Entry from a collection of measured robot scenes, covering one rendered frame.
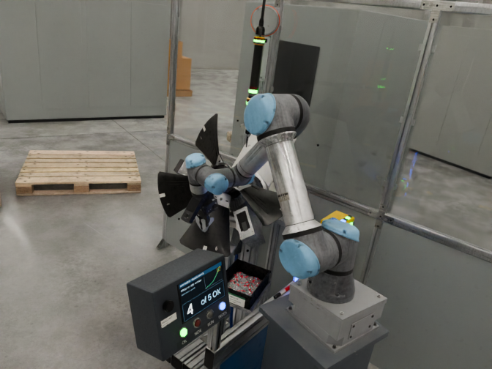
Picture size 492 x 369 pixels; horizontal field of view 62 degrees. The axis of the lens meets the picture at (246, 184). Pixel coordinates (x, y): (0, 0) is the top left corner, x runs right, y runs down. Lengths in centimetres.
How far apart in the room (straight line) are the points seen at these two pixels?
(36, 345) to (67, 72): 507
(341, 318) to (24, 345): 203
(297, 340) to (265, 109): 70
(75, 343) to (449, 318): 209
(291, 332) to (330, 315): 15
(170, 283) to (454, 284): 162
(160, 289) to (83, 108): 640
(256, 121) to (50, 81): 611
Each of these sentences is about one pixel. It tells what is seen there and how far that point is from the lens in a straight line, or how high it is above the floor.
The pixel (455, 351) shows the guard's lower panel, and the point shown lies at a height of 41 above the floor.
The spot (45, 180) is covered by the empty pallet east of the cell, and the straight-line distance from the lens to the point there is 457.
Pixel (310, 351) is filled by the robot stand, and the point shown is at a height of 100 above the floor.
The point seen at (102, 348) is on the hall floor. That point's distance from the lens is 271.
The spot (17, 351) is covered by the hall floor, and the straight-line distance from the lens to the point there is 280.
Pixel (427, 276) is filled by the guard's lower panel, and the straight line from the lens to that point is 236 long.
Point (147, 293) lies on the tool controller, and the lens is 104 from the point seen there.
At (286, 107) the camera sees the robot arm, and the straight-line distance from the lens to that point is 118.
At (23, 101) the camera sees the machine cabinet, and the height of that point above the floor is 34.
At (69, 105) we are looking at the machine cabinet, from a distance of 724.
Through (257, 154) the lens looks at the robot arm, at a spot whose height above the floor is 145.
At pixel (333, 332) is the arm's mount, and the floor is 106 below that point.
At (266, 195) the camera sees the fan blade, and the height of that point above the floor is 118.
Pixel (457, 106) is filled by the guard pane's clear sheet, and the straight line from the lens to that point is 212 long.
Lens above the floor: 188
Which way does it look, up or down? 22 degrees down
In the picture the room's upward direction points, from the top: 7 degrees clockwise
